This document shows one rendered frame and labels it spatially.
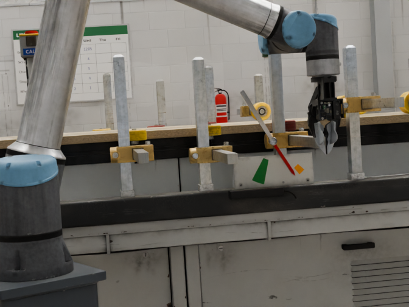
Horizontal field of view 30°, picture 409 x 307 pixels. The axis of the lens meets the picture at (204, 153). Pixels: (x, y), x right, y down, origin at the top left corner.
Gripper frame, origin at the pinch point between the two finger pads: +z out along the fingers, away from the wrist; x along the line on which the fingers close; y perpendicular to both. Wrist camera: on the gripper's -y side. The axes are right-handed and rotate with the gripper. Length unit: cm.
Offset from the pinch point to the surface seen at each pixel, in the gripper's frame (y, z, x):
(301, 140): -18.4, -2.2, -1.6
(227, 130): -52, -6, -18
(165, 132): -52, -7, -39
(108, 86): -144, -27, -55
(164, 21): -754, -131, 32
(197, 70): -35, -26, -30
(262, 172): -33.8, 7.9, -10.8
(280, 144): -33.8, -0.8, -4.3
